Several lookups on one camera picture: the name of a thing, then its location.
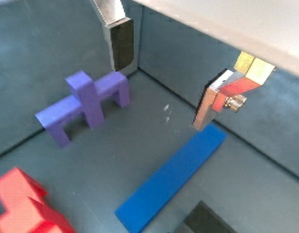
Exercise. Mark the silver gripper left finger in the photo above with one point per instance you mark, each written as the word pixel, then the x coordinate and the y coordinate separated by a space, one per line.
pixel 118 33

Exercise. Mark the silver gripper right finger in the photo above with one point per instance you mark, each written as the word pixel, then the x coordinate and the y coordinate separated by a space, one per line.
pixel 224 90

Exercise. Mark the blue rectangular block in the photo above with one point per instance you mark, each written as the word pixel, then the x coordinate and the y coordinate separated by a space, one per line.
pixel 153 194

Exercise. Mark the purple cross-shaped block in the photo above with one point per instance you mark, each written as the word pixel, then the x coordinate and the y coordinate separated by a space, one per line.
pixel 82 103

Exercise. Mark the red stepped block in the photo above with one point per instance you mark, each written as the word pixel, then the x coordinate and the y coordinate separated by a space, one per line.
pixel 27 214

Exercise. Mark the black metal bracket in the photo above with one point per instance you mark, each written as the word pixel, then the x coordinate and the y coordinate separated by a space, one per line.
pixel 203 221

